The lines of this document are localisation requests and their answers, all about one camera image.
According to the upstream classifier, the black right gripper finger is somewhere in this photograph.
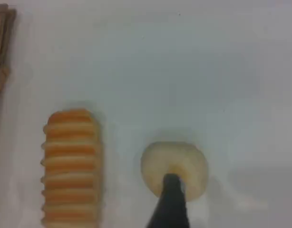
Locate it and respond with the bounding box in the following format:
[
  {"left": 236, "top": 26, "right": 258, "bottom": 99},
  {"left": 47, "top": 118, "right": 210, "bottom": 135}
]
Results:
[{"left": 146, "top": 174, "right": 190, "bottom": 228}]

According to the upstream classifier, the round egg yolk pastry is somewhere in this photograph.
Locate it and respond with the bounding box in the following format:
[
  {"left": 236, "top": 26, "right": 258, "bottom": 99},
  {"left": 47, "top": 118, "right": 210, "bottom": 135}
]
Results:
[{"left": 140, "top": 141, "right": 210, "bottom": 202}]

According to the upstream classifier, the long ridged bread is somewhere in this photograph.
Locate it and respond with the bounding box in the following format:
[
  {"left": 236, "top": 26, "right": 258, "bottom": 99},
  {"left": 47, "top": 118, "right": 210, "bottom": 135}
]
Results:
[{"left": 40, "top": 108, "right": 104, "bottom": 228}]

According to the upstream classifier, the brown jute tote bag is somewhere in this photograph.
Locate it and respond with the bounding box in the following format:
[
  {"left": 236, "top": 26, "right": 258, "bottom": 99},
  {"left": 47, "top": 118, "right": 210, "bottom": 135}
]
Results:
[{"left": 0, "top": 3, "right": 17, "bottom": 114}]

